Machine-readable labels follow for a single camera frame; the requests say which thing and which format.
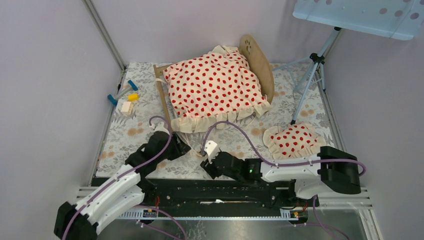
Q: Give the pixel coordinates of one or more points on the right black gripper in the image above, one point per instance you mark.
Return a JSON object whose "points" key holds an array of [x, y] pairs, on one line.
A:
{"points": [[210, 168]]}

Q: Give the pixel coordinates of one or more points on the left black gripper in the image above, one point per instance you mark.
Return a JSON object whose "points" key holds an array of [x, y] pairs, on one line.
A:
{"points": [[180, 147]]}

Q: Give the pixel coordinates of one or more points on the large strawberry print cushion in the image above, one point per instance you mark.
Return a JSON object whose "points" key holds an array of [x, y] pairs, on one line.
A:
{"points": [[215, 89]]}

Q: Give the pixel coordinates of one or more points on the wooden pet bed frame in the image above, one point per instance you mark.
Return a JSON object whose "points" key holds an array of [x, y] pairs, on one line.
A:
{"points": [[260, 66]]}

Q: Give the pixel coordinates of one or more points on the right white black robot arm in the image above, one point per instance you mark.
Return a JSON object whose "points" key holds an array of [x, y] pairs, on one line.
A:
{"points": [[329, 170]]}

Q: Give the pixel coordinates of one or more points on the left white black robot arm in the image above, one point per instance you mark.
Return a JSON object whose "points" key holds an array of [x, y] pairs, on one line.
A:
{"points": [[128, 187]]}

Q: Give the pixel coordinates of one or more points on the beige wooden toy block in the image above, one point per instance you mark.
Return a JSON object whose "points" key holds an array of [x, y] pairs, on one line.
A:
{"points": [[126, 108]]}

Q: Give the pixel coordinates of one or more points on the yellow toy block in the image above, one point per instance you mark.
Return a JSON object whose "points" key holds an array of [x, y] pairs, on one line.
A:
{"points": [[133, 97]]}

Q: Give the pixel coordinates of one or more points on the small strawberry print pillow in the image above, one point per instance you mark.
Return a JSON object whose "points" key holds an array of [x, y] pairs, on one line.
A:
{"points": [[295, 141]]}

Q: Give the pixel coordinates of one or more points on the floral table mat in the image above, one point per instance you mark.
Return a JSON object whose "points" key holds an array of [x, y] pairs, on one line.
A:
{"points": [[244, 140]]}

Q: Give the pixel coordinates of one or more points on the grey tripod stand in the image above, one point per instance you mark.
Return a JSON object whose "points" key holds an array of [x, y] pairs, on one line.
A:
{"points": [[314, 73]]}

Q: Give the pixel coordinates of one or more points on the light blue perforated tray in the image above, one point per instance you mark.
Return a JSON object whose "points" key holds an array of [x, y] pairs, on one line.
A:
{"points": [[395, 19]]}

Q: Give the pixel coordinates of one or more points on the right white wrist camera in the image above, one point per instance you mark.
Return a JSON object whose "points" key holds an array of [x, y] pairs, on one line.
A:
{"points": [[211, 149]]}

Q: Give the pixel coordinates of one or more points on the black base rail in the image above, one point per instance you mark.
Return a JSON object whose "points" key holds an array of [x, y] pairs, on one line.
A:
{"points": [[213, 199]]}

